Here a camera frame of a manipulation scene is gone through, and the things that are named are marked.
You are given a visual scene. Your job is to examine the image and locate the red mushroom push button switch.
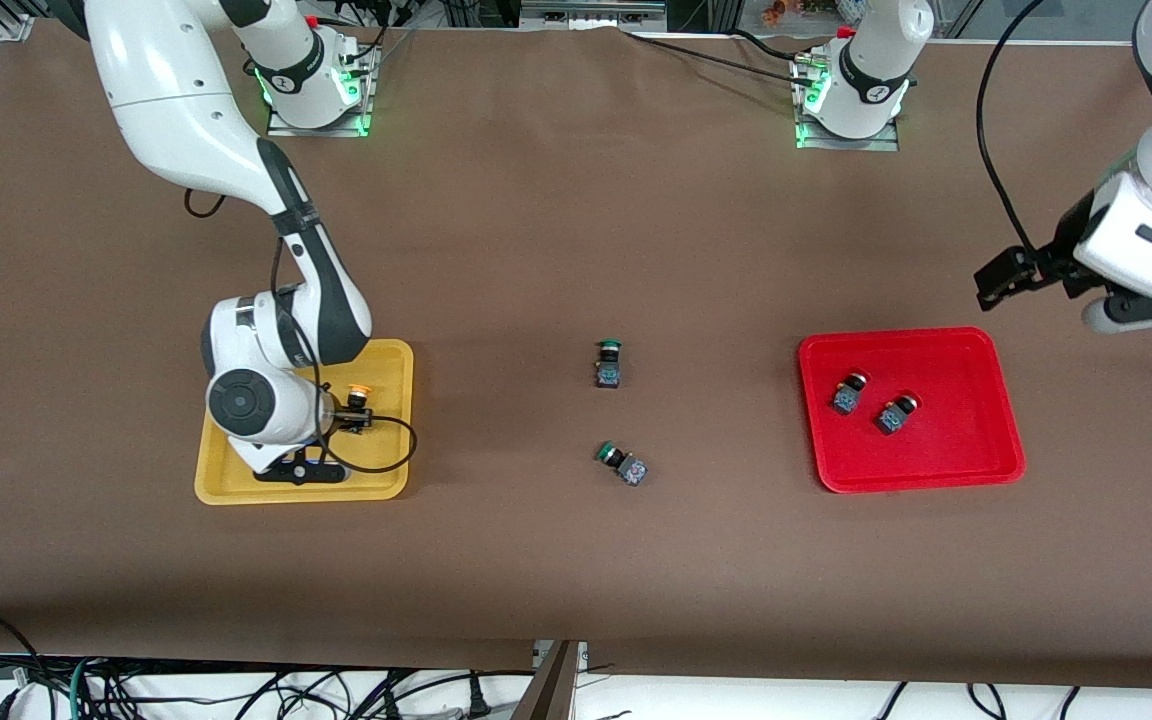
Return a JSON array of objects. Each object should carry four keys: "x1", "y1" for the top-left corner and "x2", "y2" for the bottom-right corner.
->
[
  {"x1": 829, "y1": 370, "x2": 872, "y2": 417},
  {"x1": 874, "y1": 393, "x2": 922, "y2": 437}
]

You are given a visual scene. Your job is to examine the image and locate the grey metal rail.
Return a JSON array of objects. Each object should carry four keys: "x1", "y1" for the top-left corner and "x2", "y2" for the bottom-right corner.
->
[{"x1": 519, "y1": 0, "x2": 669, "y2": 29}]

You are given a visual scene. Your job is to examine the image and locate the green floor cable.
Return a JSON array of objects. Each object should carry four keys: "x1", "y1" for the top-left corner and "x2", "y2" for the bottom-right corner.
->
[{"x1": 66, "y1": 655, "x2": 102, "y2": 720}]

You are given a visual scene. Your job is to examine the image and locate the red plastic tray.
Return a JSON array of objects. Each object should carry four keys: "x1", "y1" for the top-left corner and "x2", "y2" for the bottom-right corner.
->
[{"x1": 798, "y1": 326, "x2": 1027, "y2": 495}]

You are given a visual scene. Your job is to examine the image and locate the yellow plastic tray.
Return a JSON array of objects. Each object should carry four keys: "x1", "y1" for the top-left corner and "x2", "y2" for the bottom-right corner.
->
[{"x1": 194, "y1": 338, "x2": 415, "y2": 506}]

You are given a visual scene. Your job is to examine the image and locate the yellow mushroom push button switch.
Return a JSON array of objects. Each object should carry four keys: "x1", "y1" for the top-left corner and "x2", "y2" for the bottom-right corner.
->
[{"x1": 341, "y1": 383, "x2": 375, "y2": 433}]

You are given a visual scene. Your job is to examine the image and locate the aluminium arm base plate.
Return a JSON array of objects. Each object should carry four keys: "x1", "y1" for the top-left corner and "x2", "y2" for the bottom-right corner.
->
[
  {"x1": 266, "y1": 100, "x2": 379, "y2": 139},
  {"x1": 794, "y1": 108, "x2": 902, "y2": 153}
]

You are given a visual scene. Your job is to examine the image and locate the brown wooden beam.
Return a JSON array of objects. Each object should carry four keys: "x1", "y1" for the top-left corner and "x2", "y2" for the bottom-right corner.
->
[{"x1": 511, "y1": 640, "x2": 585, "y2": 720}]

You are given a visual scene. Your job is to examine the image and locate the brown table cover mat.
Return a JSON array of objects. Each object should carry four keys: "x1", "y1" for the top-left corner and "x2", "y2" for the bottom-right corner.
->
[{"x1": 0, "y1": 18, "x2": 1152, "y2": 691}]

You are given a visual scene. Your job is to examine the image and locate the black cable on table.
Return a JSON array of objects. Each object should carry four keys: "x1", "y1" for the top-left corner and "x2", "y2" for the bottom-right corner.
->
[{"x1": 619, "y1": 28, "x2": 817, "y2": 86}]

